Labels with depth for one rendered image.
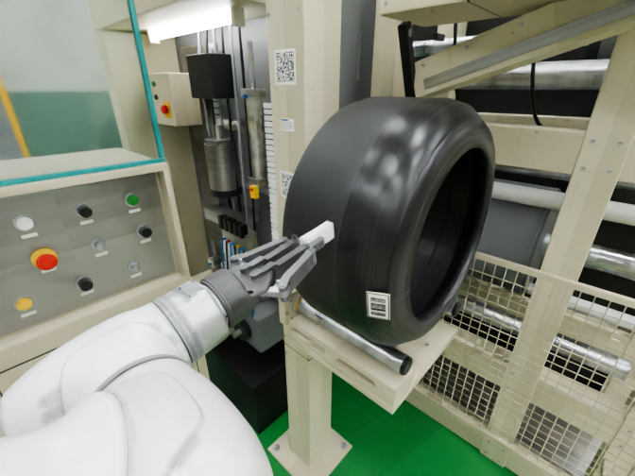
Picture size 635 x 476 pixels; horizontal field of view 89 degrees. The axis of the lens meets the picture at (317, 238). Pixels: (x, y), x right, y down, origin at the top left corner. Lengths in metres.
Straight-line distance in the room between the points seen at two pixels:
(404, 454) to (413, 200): 1.38
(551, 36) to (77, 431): 1.02
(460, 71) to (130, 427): 1.01
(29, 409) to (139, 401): 0.14
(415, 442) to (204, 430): 1.58
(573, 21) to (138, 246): 1.23
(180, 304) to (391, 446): 1.47
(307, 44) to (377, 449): 1.58
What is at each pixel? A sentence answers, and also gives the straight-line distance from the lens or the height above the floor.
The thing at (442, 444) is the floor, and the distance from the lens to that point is 1.83.
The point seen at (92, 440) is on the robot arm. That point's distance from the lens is 0.26.
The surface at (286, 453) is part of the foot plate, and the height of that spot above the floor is 0.01.
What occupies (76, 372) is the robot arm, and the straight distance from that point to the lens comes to 0.38.
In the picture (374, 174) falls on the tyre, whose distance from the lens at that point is 0.55.
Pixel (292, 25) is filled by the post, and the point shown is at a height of 1.59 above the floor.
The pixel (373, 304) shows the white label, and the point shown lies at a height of 1.12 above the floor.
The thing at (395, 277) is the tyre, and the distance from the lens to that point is 0.57.
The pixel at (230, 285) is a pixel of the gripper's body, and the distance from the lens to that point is 0.43.
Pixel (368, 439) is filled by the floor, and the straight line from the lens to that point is 1.77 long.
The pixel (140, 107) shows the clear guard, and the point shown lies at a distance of 1.04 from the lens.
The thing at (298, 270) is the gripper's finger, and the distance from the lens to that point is 0.46.
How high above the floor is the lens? 1.47
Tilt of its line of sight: 25 degrees down
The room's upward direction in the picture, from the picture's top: straight up
